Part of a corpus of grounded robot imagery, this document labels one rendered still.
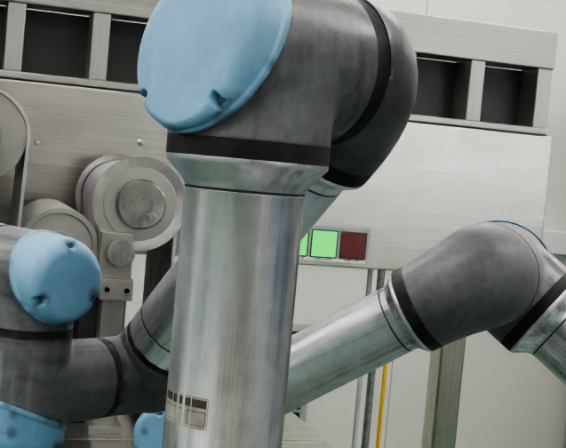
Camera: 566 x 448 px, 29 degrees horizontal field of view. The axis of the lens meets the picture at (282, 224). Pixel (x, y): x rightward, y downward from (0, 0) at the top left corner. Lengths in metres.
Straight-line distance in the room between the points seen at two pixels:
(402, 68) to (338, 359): 0.46
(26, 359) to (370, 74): 0.39
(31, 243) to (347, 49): 0.34
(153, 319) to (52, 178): 1.08
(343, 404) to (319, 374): 3.58
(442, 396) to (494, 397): 2.57
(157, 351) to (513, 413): 4.17
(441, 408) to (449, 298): 1.36
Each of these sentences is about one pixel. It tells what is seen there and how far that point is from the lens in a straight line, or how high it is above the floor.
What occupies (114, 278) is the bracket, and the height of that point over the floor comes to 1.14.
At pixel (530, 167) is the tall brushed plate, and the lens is 2.36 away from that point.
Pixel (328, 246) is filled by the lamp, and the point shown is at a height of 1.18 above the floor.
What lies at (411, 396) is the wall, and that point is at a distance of 4.90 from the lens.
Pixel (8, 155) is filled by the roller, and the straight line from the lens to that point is 1.74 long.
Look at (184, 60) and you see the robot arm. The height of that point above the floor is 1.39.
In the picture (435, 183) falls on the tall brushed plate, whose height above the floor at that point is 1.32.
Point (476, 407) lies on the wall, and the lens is 5.05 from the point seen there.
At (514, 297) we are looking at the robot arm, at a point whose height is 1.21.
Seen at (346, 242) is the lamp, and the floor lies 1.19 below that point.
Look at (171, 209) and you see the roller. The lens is 1.76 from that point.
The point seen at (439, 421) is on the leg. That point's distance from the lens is 2.52.
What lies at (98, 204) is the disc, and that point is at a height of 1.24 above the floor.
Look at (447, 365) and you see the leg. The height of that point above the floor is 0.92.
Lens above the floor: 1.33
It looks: 3 degrees down
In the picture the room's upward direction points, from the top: 5 degrees clockwise
